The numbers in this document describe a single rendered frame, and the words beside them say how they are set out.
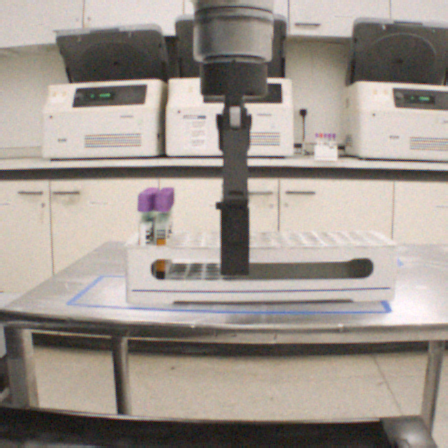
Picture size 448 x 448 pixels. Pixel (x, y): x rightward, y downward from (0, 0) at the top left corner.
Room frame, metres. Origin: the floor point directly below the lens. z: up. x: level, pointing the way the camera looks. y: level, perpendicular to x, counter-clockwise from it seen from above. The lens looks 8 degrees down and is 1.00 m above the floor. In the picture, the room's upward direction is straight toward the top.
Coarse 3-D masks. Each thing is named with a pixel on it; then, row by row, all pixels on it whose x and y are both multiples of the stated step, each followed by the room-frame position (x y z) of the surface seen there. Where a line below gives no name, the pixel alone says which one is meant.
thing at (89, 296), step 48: (48, 288) 0.67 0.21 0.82; (96, 288) 0.68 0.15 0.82; (432, 288) 0.66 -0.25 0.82; (144, 336) 0.56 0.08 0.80; (192, 336) 0.55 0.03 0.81; (240, 336) 0.55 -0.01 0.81; (288, 336) 0.55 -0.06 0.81; (336, 336) 0.54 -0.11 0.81; (384, 336) 0.54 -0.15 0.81; (432, 336) 0.53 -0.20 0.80; (432, 384) 0.94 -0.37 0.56; (432, 432) 0.94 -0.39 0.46
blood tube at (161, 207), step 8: (160, 192) 0.64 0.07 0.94; (160, 200) 0.63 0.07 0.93; (168, 200) 0.63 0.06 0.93; (160, 208) 0.63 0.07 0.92; (168, 208) 0.63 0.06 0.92; (160, 216) 0.63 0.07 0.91; (160, 224) 0.63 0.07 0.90; (160, 232) 0.63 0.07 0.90; (160, 240) 0.63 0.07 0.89; (160, 264) 0.63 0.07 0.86; (160, 272) 0.63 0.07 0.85
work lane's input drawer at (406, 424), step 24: (0, 408) 0.35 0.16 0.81; (24, 408) 0.35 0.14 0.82; (48, 408) 0.35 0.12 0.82; (0, 432) 0.34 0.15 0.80; (24, 432) 0.34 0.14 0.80; (48, 432) 0.34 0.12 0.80; (72, 432) 0.35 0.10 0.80; (96, 432) 0.35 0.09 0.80; (120, 432) 0.35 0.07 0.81; (144, 432) 0.35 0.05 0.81; (168, 432) 0.34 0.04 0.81; (192, 432) 0.34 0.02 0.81; (216, 432) 0.34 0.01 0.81; (240, 432) 0.34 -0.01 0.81; (264, 432) 0.34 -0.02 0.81; (288, 432) 0.34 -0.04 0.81; (312, 432) 0.34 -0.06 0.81; (336, 432) 0.34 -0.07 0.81; (360, 432) 0.34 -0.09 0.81; (384, 432) 0.32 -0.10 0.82; (408, 432) 0.32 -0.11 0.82
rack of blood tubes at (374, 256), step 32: (128, 256) 0.62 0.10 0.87; (160, 256) 0.62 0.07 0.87; (192, 256) 0.62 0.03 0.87; (256, 256) 0.62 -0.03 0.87; (288, 256) 0.62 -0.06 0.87; (320, 256) 0.62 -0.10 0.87; (352, 256) 0.62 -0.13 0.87; (384, 256) 0.62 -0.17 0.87; (128, 288) 0.62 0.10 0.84; (160, 288) 0.62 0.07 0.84; (192, 288) 0.62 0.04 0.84; (224, 288) 0.62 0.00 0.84; (256, 288) 0.62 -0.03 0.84; (288, 288) 0.62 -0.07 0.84; (320, 288) 0.62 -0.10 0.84
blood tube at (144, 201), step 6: (138, 198) 0.63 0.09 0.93; (144, 198) 0.63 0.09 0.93; (150, 198) 0.63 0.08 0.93; (138, 204) 0.63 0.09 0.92; (144, 204) 0.63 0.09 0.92; (150, 204) 0.63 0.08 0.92; (138, 210) 0.63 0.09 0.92; (144, 210) 0.63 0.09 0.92; (150, 210) 0.63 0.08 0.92; (138, 216) 0.63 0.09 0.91; (144, 216) 0.63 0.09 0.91; (138, 222) 0.63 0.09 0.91; (144, 222) 0.63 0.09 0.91; (138, 228) 0.63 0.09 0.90; (144, 228) 0.63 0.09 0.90; (138, 234) 0.63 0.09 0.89; (144, 234) 0.63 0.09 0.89; (138, 240) 0.63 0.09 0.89; (144, 240) 0.63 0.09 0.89
